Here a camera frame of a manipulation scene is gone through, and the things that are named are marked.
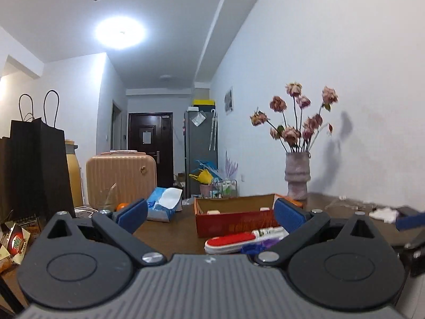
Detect yellow thermos bottle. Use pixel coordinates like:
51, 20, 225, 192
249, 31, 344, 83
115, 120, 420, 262
65, 140, 83, 208

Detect blue tissue pack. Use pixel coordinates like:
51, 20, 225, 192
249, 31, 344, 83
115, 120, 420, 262
146, 187, 184, 223

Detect narrow black paper bag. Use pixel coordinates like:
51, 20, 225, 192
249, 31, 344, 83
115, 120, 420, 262
0, 136, 14, 224

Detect blue stick frame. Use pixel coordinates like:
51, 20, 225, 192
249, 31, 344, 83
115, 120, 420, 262
196, 160, 220, 177

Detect dried pink roses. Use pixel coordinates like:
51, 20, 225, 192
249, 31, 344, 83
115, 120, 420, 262
250, 81, 339, 154

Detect clear drinking glass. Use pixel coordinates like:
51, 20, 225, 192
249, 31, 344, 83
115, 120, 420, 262
98, 189, 117, 211

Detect white spray bottle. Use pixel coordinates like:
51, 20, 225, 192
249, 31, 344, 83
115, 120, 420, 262
251, 226, 287, 239

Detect white coiled cable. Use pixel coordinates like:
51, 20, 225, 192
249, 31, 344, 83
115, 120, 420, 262
74, 206, 100, 219

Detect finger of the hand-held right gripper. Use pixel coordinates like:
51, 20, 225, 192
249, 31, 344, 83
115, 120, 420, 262
396, 210, 425, 231
403, 229, 425, 250

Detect hanging folded umbrella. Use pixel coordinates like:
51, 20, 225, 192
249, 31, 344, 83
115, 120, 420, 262
209, 108, 218, 152

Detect round ceiling light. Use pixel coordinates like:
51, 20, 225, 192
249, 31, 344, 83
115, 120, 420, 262
95, 16, 147, 50

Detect purple fluffy item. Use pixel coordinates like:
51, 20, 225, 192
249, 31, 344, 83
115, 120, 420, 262
241, 238, 283, 255

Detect dark brown door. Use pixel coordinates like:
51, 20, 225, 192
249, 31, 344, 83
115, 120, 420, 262
128, 112, 174, 188

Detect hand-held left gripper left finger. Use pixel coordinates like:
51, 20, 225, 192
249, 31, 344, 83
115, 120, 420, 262
43, 198, 168, 267

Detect side doorway frame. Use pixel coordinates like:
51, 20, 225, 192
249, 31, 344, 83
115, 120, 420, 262
111, 101, 123, 152

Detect black metal rod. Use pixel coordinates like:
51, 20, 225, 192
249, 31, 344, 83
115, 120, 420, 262
0, 274, 17, 315

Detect wire rack with bottles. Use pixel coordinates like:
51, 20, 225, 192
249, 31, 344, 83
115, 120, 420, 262
212, 179, 238, 199

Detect orange cardboard box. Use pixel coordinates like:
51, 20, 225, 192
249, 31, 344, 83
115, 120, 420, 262
193, 193, 304, 239

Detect purple dried flowers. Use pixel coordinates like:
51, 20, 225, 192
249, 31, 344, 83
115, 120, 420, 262
223, 151, 239, 182

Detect large black paper bag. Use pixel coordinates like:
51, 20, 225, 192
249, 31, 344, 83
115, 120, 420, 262
9, 90, 77, 222

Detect orange snack packet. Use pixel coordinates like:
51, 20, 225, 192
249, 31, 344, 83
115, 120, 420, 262
0, 244, 16, 275

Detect crumpled white tissue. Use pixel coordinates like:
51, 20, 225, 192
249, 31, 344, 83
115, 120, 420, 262
368, 207, 399, 223

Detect pink ribbed suitcase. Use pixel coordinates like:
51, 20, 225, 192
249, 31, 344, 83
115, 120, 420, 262
86, 151, 158, 210

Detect grey ribbed vase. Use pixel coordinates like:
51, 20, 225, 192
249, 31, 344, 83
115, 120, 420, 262
284, 152, 311, 201

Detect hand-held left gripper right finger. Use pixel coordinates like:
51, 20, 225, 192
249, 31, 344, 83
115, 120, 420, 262
254, 197, 383, 268

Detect red and white lint brush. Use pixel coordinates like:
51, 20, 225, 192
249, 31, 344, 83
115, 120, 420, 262
204, 233, 258, 255

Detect grey refrigerator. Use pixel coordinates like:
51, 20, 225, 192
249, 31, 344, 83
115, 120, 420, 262
184, 109, 219, 199

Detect red and green snack packet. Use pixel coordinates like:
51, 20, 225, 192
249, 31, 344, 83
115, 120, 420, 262
7, 224, 32, 257

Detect spiral desk calendar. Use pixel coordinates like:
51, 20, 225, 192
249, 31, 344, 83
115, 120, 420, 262
15, 214, 42, 240

